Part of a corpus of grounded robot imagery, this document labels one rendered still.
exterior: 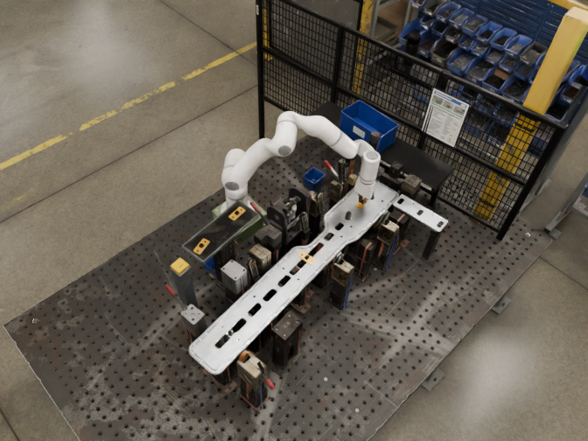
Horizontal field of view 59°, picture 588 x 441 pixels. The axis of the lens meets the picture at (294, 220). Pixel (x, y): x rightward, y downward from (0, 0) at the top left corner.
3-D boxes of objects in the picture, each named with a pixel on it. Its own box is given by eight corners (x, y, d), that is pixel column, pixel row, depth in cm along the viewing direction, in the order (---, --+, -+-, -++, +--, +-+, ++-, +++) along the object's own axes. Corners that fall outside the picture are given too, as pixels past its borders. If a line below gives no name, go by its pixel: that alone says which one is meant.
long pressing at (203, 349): (220, 382, 213) (220, 381, 212) (183, 349, 222) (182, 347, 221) (401, 195, 282) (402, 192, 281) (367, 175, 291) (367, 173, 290)
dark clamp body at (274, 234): (275, 287, 277) (275, 244, 247) (256, 273, 282) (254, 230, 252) (287, 274, 282) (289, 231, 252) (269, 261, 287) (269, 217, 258)
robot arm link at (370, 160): (359, 167, 262) (360, 180, 256) (362, 147, 252) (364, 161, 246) (375, 167, 262) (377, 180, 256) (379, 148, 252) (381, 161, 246)
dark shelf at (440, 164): (433, 192, 282) (435, 189, 280) (305, 120, 317) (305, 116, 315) (453, 171, 293) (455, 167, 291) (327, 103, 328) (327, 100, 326)
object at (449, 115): (454, 150, 284) (472, 104, 260) (419, 130, 292) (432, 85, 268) (456, 147, 284) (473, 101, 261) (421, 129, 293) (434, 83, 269)
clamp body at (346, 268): (340, 314, 267) (348, 278, 241) (322, 301, 272) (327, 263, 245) (351, 303, 272) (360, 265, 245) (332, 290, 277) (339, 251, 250)
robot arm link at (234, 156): (223, 199, 276) (220, 171, 256) (228, 172, 287) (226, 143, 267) (246, 201, 276) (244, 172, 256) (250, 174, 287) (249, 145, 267)
